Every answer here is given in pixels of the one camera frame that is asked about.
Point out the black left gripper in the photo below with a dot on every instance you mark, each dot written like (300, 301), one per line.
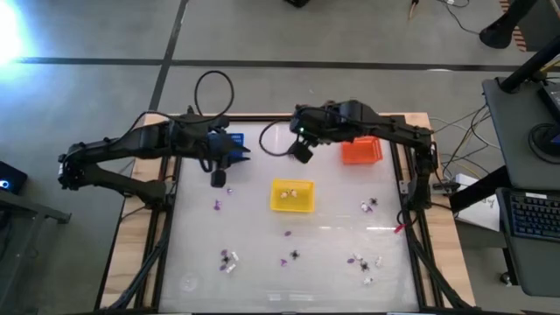
(207, 135)

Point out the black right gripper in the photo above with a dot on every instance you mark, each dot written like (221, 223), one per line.
(302, 152)

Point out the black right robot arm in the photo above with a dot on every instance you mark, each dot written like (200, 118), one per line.
(394, 129)

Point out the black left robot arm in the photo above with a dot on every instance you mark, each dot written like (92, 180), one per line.
(131, 140)

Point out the blue plastic basket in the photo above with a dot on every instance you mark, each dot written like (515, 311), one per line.
(238, 140)

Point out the yellow plastic basket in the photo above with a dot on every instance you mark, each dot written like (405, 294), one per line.
(302, 205)

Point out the orange plastic basket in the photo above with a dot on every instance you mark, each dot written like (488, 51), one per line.
(363, 153)

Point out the silver mounting plate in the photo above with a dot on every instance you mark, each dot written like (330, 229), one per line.
(402, 187)

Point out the red tag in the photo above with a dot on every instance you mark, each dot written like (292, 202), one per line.
(398, 227)

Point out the black stand leg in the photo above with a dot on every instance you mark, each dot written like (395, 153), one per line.
(477, 192)

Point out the white paper box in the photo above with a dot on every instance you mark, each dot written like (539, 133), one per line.
(481, 214)

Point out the grey desk top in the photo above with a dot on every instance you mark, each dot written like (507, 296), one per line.
(512, 144)

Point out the grey metal stand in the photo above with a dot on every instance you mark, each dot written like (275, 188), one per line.
(30, 209)

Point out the black device with blue light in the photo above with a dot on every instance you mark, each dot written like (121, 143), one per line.
(13, 175)

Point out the black stand foot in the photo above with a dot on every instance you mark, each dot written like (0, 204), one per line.
(496, 35)

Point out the black caster wheel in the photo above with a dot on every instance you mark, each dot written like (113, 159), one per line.
(506, 278)

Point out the backlit black keyboard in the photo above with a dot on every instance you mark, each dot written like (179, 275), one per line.
(534, 216)

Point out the black round monitor base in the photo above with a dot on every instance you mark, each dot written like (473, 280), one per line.
(542, 140)

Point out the red white striped mat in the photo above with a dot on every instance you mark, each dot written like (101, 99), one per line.
(518, 38)

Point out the black stand pole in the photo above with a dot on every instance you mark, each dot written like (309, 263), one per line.
(531, 65)

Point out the grey cart table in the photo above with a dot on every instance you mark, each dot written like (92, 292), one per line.
(534, 271)

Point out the black frame clamp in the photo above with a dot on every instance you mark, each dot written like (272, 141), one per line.
(190, 109)

